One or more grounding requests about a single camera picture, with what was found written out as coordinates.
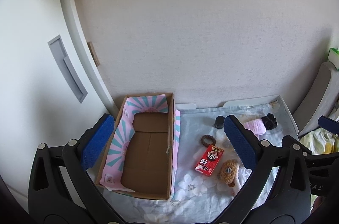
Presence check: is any cardboard box pink lining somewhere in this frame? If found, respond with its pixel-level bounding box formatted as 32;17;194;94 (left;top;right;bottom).
95;93;181;200

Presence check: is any brown plush toy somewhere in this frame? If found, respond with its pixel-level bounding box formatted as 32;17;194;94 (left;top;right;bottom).
218;159;240;188

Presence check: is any green white tissue box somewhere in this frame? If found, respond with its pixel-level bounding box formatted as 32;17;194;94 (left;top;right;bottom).
327;48;339;70

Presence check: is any brown hair scrunchie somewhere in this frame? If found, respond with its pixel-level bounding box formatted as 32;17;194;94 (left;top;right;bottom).
200;135;216;148

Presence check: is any grey recessed door handle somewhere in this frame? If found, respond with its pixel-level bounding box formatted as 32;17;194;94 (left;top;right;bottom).
48;36;88;103

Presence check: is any door hinge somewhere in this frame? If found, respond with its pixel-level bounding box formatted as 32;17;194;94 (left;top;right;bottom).
87;41;101;67

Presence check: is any black cosmetic jar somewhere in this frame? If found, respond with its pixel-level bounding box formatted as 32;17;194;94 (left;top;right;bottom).
214;115;225;129

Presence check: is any floral light blue cloth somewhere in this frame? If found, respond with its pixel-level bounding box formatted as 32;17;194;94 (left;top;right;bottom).
87;103;290;224

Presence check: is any black cloth scrunchie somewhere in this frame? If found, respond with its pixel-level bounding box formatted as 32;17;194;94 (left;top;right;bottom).
261;113;278;131

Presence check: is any grey cushion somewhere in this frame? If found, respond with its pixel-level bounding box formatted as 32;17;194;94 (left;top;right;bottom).
292;62;338;138

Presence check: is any yellow green blanket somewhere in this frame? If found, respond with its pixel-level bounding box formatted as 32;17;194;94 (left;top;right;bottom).
299;109;339;156

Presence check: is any red snack box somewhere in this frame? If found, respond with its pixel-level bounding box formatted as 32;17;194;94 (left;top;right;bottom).
194;145;224;176

